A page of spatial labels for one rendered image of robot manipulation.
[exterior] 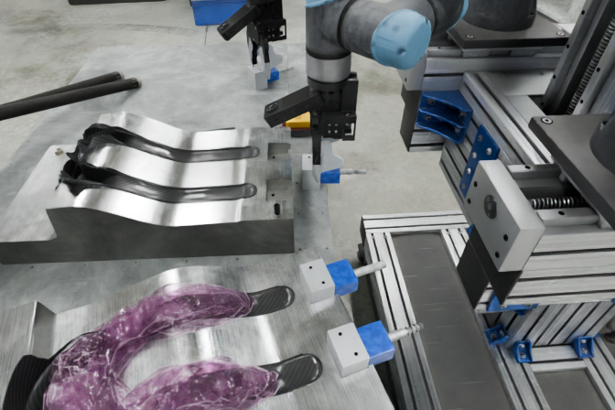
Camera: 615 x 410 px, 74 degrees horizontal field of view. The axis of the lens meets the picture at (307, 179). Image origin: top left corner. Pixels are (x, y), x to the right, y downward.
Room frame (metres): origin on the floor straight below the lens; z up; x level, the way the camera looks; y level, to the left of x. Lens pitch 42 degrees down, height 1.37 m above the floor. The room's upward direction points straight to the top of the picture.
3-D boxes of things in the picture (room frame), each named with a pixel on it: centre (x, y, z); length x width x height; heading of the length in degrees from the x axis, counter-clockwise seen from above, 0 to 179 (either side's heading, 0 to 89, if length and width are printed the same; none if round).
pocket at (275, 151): (0.62, 0.05, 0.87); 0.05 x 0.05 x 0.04; 3
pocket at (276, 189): (0.51, 0.05, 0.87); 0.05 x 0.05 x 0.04; 3
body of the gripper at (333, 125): (0.63, -0.04, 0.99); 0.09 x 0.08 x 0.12; 90
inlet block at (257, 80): (1.06, 0.10, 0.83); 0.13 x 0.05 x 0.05; 121
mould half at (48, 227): (0.56, 0.28, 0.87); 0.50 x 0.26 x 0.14; 93
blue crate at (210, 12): (3.77, 0.72, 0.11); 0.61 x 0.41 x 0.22; 98
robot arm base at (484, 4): (0.90, -0.42, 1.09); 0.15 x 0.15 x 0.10
